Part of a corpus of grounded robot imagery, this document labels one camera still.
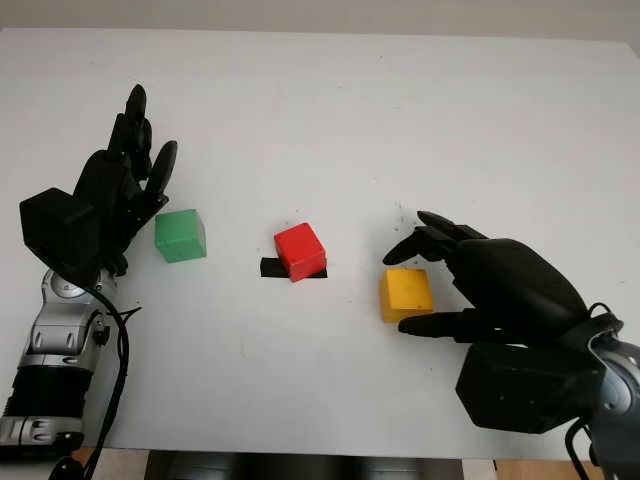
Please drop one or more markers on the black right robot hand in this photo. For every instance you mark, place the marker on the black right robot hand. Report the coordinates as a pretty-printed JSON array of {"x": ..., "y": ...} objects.
[{"x": 515, "y": 285}]

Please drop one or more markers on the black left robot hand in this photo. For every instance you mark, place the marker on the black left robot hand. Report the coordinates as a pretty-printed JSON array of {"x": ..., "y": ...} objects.
[{"x": 112, "y": 190}]

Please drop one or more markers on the green wooden block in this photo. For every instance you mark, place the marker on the green wooden block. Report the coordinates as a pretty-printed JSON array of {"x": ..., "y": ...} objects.
[{"x": 180, "y": 237}]

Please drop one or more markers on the yellow wooden block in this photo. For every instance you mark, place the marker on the yellow wooden block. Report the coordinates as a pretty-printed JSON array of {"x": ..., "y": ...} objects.
[{"x": 405, "y": 295}]

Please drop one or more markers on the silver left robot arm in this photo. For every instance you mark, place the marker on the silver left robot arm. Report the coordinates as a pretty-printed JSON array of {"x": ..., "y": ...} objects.
[{"x": 55, "y": 345}]

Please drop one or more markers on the black tape strip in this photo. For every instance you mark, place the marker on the black tape strip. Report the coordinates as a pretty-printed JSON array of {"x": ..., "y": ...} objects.
[{"x": 272, "y": 267}]

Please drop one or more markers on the red wooden block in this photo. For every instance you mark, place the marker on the red wooden block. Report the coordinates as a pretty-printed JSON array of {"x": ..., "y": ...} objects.
[{"x": 300, "y": 252}]

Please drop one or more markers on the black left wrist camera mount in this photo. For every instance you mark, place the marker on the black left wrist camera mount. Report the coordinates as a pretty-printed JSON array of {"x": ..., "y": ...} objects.
[{"x": 55, "y": 225}]

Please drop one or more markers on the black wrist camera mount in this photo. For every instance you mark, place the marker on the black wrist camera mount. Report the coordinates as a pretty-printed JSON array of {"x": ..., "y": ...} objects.
[
  {"x": 525, "y": 390},
  {"x": 55, "y": 225}
]

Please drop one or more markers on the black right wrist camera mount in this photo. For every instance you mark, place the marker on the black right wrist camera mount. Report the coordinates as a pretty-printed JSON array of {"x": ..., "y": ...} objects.
[{"x": 525, "y": 390}]

